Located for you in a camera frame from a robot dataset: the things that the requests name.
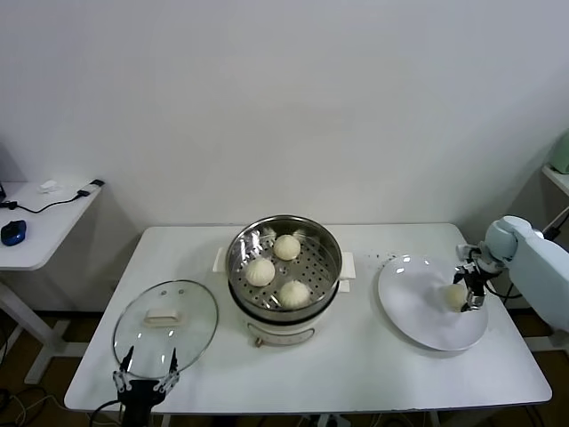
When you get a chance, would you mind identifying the white steamed baozi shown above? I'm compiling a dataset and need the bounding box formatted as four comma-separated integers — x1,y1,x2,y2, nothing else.
278,279,311,309
444,284,470,311
271,234,301,262
244,258,276,286

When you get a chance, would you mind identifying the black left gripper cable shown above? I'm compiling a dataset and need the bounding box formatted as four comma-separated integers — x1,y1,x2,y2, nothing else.
91,399,125,427

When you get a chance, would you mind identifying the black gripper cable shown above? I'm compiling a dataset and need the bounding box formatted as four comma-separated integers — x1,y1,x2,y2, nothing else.
484,278,524,300
91,399,125,427

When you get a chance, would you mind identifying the pale green appliance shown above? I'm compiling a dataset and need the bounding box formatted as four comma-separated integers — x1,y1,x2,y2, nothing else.
549,133,569,174

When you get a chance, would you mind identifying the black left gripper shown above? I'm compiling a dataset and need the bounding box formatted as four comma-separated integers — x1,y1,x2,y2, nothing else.
112,346,180,427

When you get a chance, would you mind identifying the white side table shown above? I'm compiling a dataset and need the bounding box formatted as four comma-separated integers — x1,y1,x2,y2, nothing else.
0,180,107,386

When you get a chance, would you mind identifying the cream electric cooker pot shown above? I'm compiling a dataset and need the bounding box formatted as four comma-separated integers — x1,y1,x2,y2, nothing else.
212,247,357,349

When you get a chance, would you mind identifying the black desk cable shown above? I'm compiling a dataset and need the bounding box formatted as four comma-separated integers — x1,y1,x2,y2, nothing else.
0,189,88,215

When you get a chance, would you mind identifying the glass pot lid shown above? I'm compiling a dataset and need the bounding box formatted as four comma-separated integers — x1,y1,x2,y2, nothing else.
111,278,220,379

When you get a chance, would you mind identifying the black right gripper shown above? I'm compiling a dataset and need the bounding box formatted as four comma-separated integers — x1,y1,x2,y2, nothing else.
452,262,490,313

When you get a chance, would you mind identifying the steel steamer basket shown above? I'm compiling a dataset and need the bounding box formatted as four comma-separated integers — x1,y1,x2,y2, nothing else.
225,215,343,318

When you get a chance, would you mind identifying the white shelf board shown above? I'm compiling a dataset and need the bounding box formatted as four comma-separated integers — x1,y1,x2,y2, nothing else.
540,163,569,197

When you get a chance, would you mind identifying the white oval plate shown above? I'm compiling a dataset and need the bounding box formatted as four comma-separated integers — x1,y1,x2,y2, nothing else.
376,253,490,352

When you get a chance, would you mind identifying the blue computer mouse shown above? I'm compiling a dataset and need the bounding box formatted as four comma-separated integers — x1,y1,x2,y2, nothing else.
0,220,28,246

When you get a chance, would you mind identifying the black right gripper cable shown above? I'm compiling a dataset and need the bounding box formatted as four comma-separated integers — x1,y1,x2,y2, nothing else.
484,278,524,300

